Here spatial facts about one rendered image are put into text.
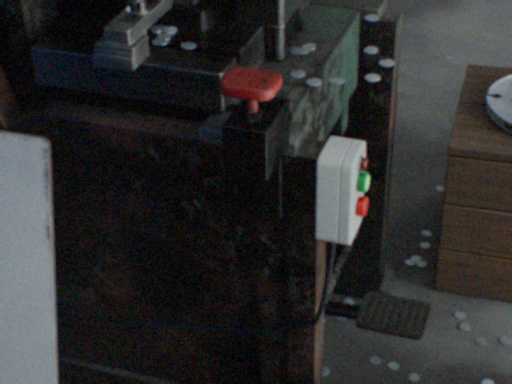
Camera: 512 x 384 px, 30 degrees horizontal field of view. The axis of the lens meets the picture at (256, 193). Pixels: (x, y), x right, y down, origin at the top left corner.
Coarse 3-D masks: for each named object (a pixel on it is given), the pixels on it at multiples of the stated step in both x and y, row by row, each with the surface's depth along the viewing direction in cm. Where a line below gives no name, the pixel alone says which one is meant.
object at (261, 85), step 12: (228, 72) 119; (240, 72) 119; (252, 72) 119; (264, 72) 119; (276, 72) 119; (228, 84) 117; (240, 84) 117; (252, 84) 116; (264, 84) 116; (276, 84) 117; (228, 96) 117; (240, 96) 116; (252, 96) 116; (264, 96) 115; (252, 108) 119
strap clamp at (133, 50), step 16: (144, 0) 137; (160, 0) 141; (128, 16) 136; (144, 16) 136; (160, 16) 141; (112, 32) 133; (128, 32) 132; (144, 32) 140; (96, 48) 134; (112, 48) 133; (128, 48) 132; (144, 48) 135; (96, 64) 134; (112, 64) 133; (128, 64) 132
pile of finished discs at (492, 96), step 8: (504, 80) 203; (496, 88) 200; (504, 88) 200; (488, 96) 197; (496, 96) 199; (504, 96) 197; (488, 104) 193; (496, 104) 194; (504, 104) 194; (488, 112) 194; (496, 112) 191; (504, 112) 191; (496, 120) 190; (504, 120) 188; (504, 128) 188
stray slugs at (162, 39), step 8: (368, 16) 162; (376, 16) 162; (168, 32) 143; (160, 40) 141; (296, 48) 152; (304, 48) 152; (312, 48) 152; (368, 48) 151; (376, 48) 151; (384, 64) 146; (392, 64) 146; (296, 72) 145; (304, 72) 145; (312, 80) 142; (320, 80) 142; (336, 80) 142; (368, 80) 142; (376, 80) 142
